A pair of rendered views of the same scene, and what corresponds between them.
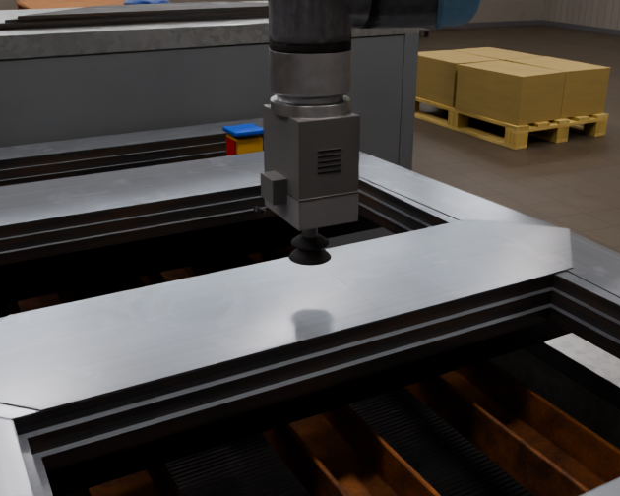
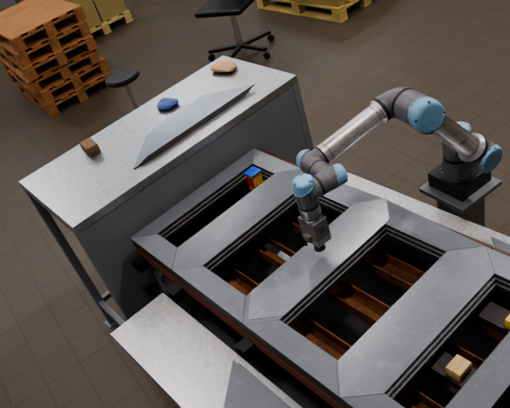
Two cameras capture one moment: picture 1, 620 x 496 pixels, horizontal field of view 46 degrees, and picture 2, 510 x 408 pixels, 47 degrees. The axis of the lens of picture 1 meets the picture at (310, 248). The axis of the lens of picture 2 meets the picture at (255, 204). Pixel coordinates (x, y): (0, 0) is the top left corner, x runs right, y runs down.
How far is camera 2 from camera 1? 1.49 m
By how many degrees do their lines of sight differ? 15
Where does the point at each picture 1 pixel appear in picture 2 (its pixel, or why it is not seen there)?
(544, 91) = not seen: outside the picture
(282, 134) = (308, 227)
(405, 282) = (346, 242)
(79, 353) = (278, 297)
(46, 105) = (172, 189)
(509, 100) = not seen: outside the picture
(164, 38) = (204, 142)
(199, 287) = (291, 264)
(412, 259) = (344, 231)
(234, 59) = (231, 134)
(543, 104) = not seen: outside the picture
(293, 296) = (318, 259)
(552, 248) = (382, 211)
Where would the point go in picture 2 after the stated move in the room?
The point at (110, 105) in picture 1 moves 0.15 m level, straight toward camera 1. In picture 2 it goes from (193, 176) to (206, 191)
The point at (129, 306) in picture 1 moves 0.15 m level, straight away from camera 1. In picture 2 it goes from (278, 278) to (259, 256)
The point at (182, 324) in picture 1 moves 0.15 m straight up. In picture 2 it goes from (296, 279) to (286, 249)
